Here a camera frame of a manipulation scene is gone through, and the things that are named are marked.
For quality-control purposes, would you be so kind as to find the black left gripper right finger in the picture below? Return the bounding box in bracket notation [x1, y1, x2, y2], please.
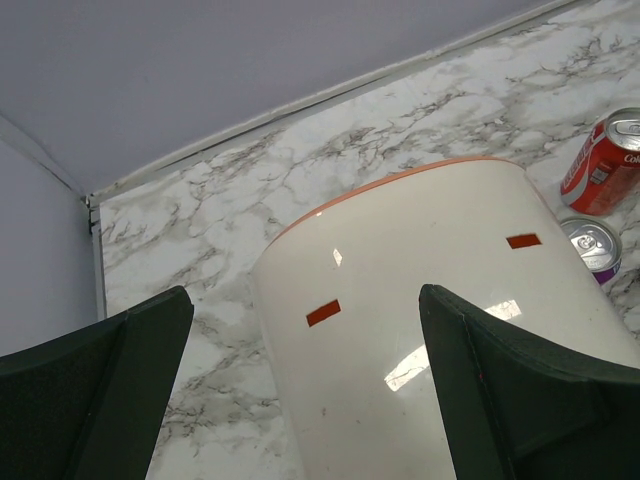
[419, 284, 639, 479]

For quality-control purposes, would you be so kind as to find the white cylindrical bucket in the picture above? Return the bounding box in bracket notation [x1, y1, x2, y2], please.
[252, 157, 639, 479]

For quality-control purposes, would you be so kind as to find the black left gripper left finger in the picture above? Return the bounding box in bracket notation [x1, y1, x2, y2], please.
[1, 286, 194, 479]

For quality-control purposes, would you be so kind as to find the red cola can far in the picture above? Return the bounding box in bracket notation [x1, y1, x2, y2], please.
[560, 107, 639, 216]

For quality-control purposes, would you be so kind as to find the purple soda can left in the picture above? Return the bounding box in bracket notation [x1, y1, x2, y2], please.
[560, 215, 622, 285]

